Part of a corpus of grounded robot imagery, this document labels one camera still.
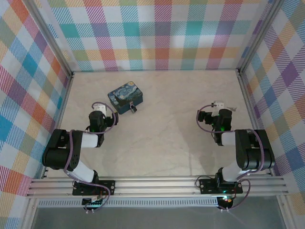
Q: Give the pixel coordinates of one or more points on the aluminium mounting rail beam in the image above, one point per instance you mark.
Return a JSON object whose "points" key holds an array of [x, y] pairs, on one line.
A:
{"points": [[155, 187]]}

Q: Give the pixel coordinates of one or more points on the aluminium frame post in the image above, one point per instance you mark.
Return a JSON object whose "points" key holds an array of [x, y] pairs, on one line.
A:
{"points": [[48, 35], [261, 33]]}

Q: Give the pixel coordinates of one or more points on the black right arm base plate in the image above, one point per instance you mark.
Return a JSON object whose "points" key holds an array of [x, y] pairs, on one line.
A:
{"points": [[207, 186]]}

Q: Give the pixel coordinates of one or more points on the small silver key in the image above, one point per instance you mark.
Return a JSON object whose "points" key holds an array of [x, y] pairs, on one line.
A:
{"points": [[233, 108]]}

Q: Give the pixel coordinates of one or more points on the aluminium table back rail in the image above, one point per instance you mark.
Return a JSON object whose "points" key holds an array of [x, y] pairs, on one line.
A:
{"points": [[155, 70]]}

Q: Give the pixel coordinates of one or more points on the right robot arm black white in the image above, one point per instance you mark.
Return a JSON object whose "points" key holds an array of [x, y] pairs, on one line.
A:
{"points": [[257, 152]]}

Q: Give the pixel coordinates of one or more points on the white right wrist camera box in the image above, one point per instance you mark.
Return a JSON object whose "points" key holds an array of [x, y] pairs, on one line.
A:
{"points": [[218, 104]]}

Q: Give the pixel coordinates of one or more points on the right controller circuit board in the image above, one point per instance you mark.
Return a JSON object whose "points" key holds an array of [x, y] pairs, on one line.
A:
{"points": [[226, 201]]}

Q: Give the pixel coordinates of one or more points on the aluminium table side rail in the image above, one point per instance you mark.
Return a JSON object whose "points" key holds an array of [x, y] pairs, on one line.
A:
{"points": [[253, 119], [59, 119]]}

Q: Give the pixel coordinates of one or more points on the small dark padlock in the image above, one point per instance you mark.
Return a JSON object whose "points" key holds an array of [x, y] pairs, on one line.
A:
{"points": [[133, 109]]}

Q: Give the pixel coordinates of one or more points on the aluminium frame leg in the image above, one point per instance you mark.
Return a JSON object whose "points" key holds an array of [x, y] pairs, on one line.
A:
{"points": [[29, 214], [286, 214]]}

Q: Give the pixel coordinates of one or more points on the left controller circuit board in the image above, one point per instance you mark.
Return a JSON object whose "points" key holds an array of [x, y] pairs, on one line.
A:
{"points": [[91, 203]]}

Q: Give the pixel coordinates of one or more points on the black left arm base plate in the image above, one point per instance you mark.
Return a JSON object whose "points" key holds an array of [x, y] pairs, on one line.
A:
{"points": [[108, 187]]}

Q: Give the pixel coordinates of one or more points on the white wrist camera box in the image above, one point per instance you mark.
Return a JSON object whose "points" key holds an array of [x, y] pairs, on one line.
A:
{"points": [[100, 109], [218, 104]]}

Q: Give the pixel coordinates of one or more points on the controller circuit board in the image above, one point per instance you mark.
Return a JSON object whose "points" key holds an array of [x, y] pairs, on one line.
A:
{"points": [[91, 203], [226, 201]]}

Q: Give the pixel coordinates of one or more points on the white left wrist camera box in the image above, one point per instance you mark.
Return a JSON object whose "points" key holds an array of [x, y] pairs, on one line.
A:
{"points": [[100, 109]]}

